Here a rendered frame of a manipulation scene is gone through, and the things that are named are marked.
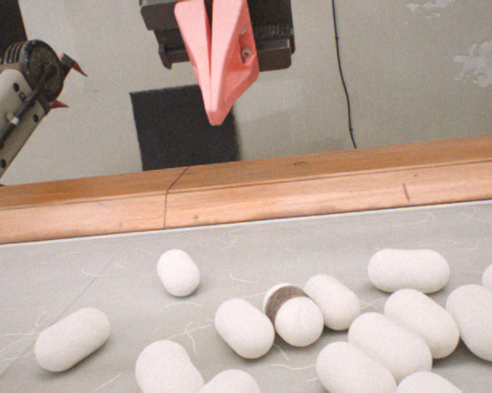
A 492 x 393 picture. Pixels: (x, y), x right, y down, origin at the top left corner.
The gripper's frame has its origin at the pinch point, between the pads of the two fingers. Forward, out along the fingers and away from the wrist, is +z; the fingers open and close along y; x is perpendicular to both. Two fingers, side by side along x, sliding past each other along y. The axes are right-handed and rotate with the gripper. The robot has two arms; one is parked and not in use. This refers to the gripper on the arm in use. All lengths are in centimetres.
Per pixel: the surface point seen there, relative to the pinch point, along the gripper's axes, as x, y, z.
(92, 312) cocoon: -1.9, -4.5, 13.9
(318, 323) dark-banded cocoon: -2.1, 5.7, 15.0
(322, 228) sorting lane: 8.0, 6.1, 4.5
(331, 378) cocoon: -4.4, 6.1, 17.8
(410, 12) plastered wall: 118, 47, -159
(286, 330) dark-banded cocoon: -2.2, 4.4, 15.3
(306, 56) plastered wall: 126, 4, -150
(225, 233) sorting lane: 8.5, -0.8, 4.1
